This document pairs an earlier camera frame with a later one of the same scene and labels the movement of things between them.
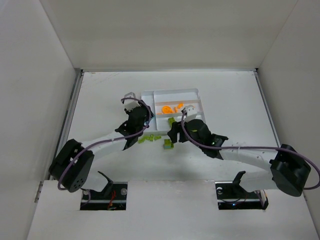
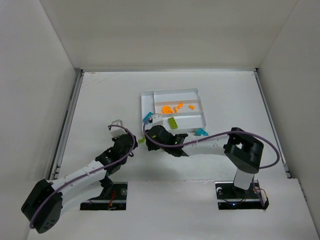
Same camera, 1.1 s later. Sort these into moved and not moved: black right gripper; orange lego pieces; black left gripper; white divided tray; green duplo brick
Moved: black right gripper; black left gripper
Not moved: white divided tray; orange lego pieces; green duplo brick
